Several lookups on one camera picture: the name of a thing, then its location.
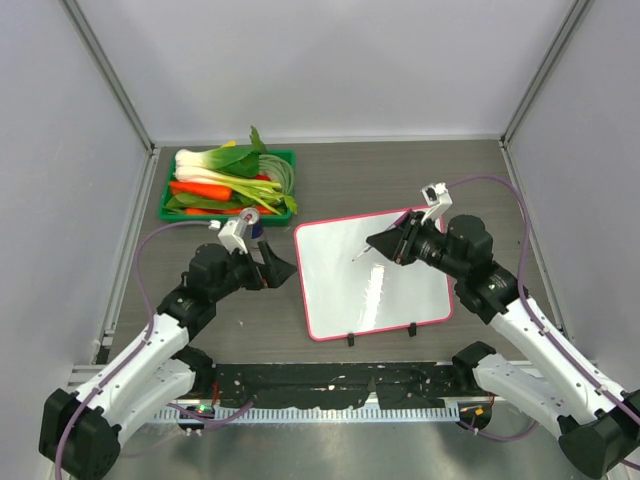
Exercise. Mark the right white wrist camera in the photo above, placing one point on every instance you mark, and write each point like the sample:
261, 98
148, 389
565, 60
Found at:
437, 199

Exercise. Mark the aluminium frame rail left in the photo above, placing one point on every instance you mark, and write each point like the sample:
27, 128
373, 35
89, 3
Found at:
143, 185

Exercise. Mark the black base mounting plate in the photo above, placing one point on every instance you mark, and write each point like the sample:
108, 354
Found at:
335, 386

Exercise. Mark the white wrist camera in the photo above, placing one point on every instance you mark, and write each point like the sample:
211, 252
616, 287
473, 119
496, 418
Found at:
437, 199
231, 235

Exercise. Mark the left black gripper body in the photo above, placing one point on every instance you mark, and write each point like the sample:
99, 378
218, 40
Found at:
261, 279

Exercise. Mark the pink framed whiteboard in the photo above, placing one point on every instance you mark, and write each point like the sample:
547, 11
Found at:
345, 295

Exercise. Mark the white marker pen pink cap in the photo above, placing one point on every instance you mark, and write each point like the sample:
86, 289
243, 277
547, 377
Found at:
361, 253

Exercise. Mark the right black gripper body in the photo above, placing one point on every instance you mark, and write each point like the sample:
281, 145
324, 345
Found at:
407, 246

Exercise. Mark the red bull drink can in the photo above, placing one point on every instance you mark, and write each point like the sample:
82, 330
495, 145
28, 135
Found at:
252, 217

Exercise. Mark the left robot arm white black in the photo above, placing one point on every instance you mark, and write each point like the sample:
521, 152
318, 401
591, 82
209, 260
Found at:
84, 431

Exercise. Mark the white slotted cable duct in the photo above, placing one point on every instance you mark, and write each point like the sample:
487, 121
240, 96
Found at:
369, 413

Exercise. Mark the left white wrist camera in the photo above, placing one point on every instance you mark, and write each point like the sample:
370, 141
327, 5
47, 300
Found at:
231, 235

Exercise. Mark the bok choy white green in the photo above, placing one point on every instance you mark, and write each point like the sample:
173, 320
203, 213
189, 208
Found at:
230, 159

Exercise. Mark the green plastic tray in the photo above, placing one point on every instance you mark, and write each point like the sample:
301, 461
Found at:
164, 214

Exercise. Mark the orange carrot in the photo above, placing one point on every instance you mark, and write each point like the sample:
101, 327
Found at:
208, 191

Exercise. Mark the green onion stalks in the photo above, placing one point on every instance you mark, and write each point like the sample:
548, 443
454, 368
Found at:
272, 193

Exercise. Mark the aluminium frame rail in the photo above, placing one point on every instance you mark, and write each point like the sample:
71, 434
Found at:
569, 25
143, 185

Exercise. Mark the aluminium frame rail right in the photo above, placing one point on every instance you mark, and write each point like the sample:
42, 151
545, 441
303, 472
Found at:
569, 25

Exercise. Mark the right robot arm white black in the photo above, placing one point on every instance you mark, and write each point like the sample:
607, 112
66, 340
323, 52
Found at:
594, 419

